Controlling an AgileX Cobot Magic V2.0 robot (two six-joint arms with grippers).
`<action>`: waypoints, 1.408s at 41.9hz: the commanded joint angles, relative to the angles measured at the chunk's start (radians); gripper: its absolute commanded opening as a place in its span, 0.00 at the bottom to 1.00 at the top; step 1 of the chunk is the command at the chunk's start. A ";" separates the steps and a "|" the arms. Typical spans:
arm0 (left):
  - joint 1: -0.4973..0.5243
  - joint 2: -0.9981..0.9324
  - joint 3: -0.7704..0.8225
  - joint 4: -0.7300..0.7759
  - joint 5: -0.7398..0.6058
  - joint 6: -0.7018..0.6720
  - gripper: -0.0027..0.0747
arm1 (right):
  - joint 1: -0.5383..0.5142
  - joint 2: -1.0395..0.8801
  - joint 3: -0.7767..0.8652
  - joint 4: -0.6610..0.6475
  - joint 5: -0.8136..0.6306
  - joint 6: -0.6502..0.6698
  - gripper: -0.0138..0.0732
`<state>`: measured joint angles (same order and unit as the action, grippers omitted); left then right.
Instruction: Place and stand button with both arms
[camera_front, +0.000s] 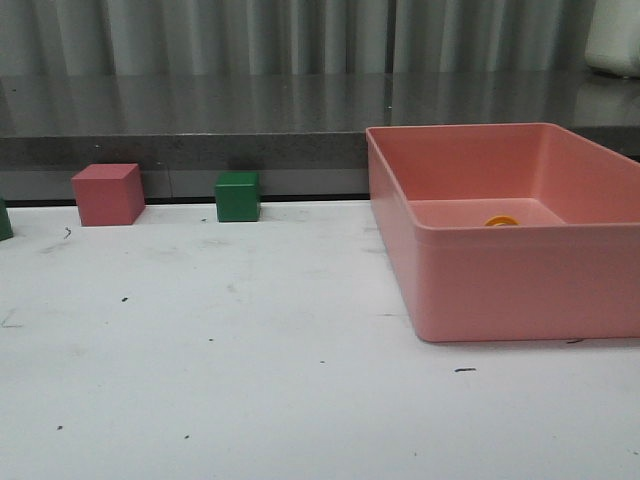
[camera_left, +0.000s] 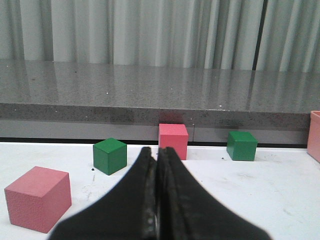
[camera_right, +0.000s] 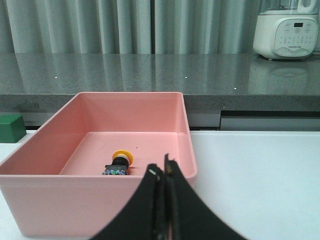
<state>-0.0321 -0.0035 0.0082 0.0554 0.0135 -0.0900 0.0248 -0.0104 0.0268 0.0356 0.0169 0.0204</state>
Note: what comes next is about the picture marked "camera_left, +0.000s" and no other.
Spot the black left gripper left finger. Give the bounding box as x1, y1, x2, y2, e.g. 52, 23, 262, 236
49, 147, 157, 240

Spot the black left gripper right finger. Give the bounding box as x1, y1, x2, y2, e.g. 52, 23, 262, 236
156, 147, 271, 240

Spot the green wooden cube left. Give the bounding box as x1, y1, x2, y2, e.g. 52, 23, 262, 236
93, 138, 127, 176

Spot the green wooden cube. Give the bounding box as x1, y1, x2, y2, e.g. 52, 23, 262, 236
93, 138, 127, 176
226, 131, 258, 162

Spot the pink cube near ledge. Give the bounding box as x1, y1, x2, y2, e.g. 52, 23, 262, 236
158, 123, 189, 160

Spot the green wooden cube right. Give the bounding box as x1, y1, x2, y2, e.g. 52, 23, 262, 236
226, 131, 258, 162

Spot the large pink foam cube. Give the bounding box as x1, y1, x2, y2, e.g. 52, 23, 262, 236
4, 166, 72, 233

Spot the grey stone counter ledge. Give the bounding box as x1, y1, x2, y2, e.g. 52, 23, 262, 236
0, 59, 320, 145

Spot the pink plastic bin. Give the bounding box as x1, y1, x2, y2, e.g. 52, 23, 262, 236
307, 110, 320, 163

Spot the white pleated curtain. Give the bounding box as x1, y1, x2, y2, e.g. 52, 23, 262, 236
0, 0, 320, 73

